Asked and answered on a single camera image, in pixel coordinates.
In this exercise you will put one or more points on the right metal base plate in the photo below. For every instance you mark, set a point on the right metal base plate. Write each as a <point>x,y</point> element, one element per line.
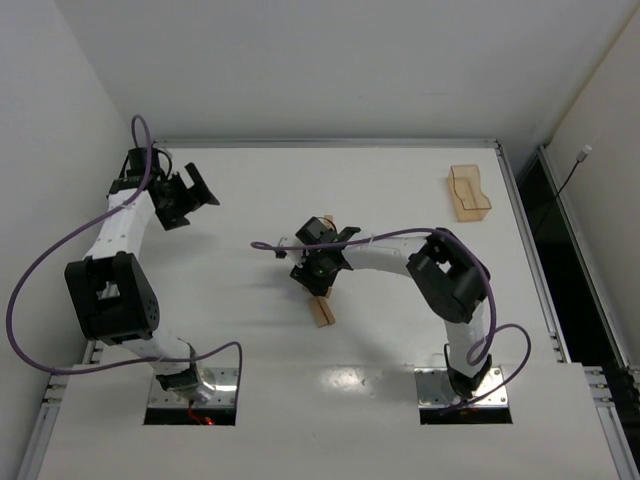
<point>434,390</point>

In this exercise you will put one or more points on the wood block with text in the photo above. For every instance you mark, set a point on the wood block with text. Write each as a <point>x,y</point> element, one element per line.
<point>329,222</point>

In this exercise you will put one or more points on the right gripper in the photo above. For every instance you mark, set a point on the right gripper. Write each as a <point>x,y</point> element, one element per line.
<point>316,282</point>

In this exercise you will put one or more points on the metal base plate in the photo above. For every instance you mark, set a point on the metal base plate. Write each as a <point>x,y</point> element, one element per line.
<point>217,391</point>
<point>434,390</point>

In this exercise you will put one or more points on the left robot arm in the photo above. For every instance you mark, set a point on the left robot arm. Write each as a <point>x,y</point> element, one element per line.
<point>112,297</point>

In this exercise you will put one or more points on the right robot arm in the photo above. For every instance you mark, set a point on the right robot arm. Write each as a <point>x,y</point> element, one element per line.
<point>454,284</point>

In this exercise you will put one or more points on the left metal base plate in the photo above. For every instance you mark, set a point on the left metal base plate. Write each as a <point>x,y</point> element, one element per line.
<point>217,391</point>

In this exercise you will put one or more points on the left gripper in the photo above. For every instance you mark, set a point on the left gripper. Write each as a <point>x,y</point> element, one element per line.
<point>185,198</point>

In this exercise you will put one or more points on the amber transparent plastic box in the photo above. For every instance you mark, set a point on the amber transparent plastic box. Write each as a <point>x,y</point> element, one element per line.
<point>465,188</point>

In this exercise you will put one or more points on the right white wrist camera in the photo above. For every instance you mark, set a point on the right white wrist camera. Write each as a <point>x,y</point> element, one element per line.
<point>293,249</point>

